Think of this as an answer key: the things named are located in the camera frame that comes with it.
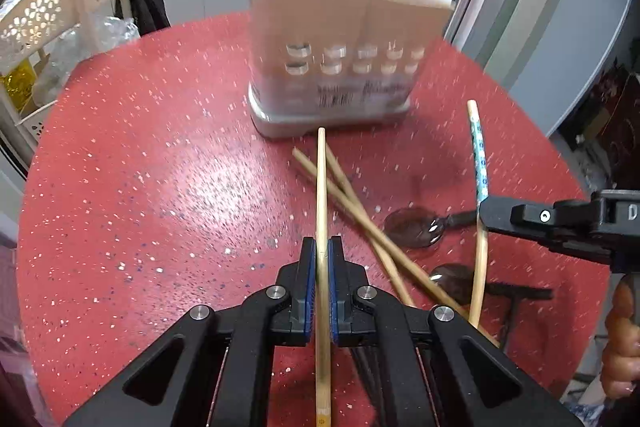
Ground blue patterned bamboo chopstick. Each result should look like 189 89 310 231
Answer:
466 99 491 328

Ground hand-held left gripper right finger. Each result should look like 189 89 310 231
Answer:
327 236 581 427

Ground dark spoon with black handle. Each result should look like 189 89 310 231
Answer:
430 263 554 305
384 206 480 249

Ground clear plastic bags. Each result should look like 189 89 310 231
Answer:
32 14 141 108

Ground beige plastic utensil holder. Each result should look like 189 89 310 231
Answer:
244 0 455 140

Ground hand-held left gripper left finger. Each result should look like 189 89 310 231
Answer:
62 236 318 427

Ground grey sliding door frame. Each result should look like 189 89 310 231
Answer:
445 0 636 138

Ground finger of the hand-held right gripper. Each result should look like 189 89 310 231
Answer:
477 194 617 264

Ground person's right hand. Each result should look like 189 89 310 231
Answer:
601 274 640 400

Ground yellow bag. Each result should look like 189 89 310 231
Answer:
0 62 36 112

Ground plain bamboo chopstick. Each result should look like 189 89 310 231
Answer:
325 149 416 308
291 147 501 348

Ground bamboo chopstick with yellow print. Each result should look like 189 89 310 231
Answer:
315 127 329 427

